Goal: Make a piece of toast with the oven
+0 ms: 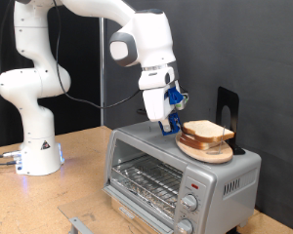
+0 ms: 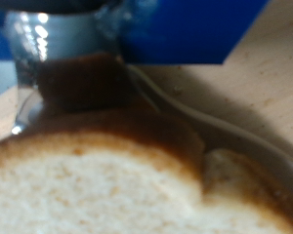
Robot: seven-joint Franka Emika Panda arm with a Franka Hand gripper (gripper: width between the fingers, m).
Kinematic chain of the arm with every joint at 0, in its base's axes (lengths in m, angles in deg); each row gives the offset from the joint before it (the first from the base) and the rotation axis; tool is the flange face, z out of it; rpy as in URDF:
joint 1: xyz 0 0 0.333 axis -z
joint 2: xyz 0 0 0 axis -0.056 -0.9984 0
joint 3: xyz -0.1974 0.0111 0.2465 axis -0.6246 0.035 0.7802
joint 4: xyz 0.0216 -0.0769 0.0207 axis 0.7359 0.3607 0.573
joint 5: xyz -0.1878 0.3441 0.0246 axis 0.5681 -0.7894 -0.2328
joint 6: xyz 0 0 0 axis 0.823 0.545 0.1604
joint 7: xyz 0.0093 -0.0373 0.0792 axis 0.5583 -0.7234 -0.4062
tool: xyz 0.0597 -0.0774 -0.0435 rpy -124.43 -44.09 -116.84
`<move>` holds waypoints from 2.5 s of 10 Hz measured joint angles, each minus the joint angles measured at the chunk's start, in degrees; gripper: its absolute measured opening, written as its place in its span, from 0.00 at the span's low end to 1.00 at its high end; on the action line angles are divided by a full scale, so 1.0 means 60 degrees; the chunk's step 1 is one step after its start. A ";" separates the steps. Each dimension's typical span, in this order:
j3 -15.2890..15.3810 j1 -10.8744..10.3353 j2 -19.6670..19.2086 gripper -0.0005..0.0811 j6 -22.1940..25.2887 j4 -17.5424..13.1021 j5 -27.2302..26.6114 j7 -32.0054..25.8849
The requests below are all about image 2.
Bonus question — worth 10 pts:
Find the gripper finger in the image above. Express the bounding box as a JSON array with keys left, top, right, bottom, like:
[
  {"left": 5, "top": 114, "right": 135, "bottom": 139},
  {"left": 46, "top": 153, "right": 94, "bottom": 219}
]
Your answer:
[{"left": 4, "top": 6, "right": 135, "bottom": 135}]

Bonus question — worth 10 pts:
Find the spatula with blue grip block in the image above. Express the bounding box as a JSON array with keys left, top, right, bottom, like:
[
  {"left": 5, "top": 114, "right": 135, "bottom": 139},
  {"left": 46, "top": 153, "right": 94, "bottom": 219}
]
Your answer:
[{"left": 0, "top": 0, "right": 293, "bottom": 225}]

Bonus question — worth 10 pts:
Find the white bread slice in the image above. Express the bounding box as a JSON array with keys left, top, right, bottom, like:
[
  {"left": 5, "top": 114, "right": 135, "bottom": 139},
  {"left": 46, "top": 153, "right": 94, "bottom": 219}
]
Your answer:
[{"left": 0, "top": 105, "right": 293, "bottom": 234}]

